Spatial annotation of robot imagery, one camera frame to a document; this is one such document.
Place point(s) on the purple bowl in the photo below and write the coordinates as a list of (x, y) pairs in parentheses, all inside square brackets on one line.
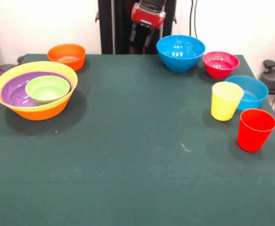
[(12, 94)]

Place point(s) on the red cup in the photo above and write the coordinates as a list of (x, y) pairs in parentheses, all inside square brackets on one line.
[(253, 136)]

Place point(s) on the yellow cup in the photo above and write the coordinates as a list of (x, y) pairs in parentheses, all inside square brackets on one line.
[(223, 108)]

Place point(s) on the small pink bowl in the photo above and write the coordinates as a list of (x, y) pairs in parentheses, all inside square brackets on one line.
[(220, 63)]

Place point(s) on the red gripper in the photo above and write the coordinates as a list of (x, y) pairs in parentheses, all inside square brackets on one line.
[(149, 18)]

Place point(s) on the large yellow bowl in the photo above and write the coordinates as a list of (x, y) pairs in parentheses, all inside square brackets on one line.
[(43, 114)]

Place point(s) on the small orange bowl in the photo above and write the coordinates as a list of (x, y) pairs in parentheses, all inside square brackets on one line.
[(67, 58)]

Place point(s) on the shallow blue bowl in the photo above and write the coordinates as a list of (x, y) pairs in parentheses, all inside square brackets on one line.
[(255, 91)]

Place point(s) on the small green bowl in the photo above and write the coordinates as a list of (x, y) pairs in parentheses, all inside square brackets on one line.
[(48, 90)]

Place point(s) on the dark green tablecloth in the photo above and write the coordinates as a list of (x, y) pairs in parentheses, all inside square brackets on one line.
[(128, 164)]

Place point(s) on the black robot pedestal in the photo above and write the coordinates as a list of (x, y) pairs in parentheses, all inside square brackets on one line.
[(118, 28)]

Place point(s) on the deep blue bowl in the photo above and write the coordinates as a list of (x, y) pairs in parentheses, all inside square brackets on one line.
[(180, 49)]

